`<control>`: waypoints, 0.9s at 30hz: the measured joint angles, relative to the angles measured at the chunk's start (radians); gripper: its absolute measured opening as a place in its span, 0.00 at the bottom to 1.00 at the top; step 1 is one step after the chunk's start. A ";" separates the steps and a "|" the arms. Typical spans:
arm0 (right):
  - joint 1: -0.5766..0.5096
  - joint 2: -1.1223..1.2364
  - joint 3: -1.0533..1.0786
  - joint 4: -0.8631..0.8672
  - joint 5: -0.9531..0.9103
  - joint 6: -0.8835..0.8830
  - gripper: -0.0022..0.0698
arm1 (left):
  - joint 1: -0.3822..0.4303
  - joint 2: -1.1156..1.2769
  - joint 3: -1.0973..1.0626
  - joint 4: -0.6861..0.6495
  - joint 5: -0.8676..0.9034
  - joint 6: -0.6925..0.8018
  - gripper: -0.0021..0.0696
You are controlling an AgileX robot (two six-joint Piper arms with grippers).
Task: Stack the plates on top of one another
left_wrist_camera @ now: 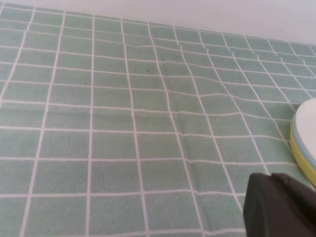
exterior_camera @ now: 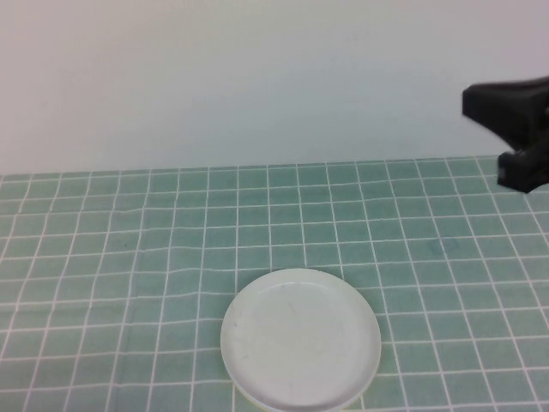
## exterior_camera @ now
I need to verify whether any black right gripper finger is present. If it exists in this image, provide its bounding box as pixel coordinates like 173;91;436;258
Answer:
462;76;549;149
497;143;549;195

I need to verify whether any yellow plastic plate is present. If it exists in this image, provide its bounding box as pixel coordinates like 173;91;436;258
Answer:
233;379;280;412

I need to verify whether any white plastic plate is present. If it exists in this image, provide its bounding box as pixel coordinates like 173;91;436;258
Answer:
220;268;383;411

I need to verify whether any green white checked tablecloth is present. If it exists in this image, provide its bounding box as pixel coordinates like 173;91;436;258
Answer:
0;154;549;412

